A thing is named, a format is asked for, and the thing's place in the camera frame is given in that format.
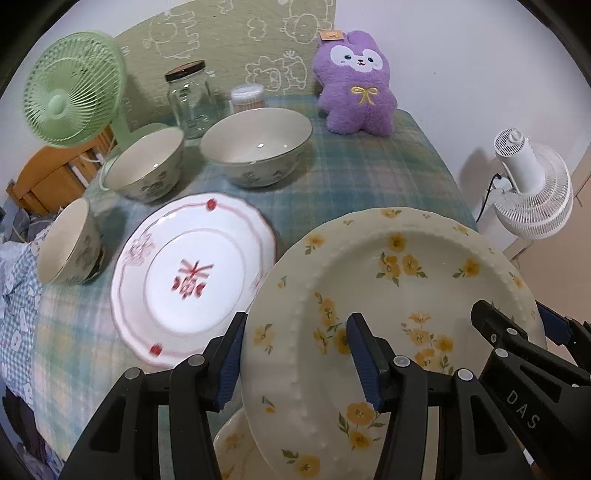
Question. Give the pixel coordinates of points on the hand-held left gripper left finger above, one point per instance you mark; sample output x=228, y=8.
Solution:
x=231, y=364

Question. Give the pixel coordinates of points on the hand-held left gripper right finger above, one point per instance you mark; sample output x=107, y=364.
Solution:
x=362, y=355

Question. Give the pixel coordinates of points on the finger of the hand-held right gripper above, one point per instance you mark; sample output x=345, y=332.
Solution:
x=554, y=325
x=491, y=323

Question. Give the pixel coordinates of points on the yellow floral plate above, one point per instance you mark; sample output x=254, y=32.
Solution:
x=235, y=452
x=369, y=277

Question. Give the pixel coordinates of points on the white plate with red pattern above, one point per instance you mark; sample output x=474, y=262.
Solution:
x=194, y=249

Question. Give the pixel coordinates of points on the small floral ceramic bowl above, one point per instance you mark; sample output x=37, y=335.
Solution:
x=64, y=244

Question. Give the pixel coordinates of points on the medium floral ceramic bowl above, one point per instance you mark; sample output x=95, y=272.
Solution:
x=138, y=161

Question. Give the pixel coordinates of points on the large floral ceramic bowl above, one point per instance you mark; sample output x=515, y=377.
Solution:
x=258, y=138

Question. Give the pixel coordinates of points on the white fan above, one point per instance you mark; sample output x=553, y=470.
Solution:
x=521, y=161

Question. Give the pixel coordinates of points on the plaid tablecloth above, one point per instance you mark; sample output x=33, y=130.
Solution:
x=360, y=184

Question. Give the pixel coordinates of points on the blue checked bear blanket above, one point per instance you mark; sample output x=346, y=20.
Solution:
x=14, y=295

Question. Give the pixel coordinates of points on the grey plaid bedding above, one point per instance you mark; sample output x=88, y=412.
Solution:
x=23, y=226

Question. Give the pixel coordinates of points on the purple plush bunny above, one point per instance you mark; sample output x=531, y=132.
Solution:
x=355, y=101

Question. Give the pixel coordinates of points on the glass jar with black lid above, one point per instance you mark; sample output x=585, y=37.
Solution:
x=189, y=106

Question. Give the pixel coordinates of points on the cotton swab container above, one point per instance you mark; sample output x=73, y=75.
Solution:
x=248, y=99

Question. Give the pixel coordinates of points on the green desk fan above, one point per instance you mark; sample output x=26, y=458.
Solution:
x=69, y=92

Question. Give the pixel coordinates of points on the green printed mat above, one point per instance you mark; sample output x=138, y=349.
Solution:
x=221, y=37

